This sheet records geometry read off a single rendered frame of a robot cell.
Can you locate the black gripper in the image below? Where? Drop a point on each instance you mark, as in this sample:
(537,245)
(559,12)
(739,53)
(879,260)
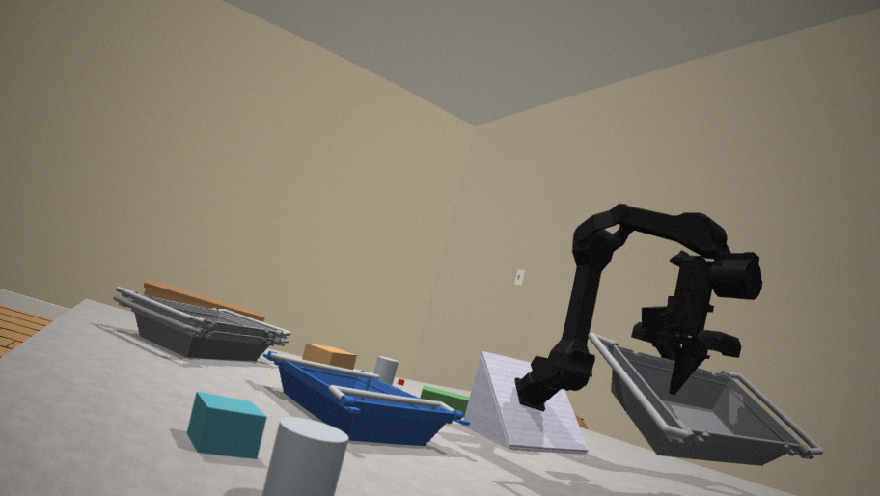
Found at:
(694,349)

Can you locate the light green block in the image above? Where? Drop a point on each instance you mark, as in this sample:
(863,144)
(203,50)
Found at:
(453,400)

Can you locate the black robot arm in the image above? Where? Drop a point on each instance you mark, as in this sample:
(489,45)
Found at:
(731,275)

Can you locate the grey cylinder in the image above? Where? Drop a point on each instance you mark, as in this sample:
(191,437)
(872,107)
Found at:
(306,460)
(386,369)

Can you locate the teal box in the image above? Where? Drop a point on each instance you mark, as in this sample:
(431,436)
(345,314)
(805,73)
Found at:
(226,426)

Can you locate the blue plastic tray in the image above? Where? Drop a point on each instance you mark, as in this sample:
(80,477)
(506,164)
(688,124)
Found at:
(367,420)

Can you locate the tan rectangular box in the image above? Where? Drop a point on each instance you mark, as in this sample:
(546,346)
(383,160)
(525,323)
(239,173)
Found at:
(329,355)

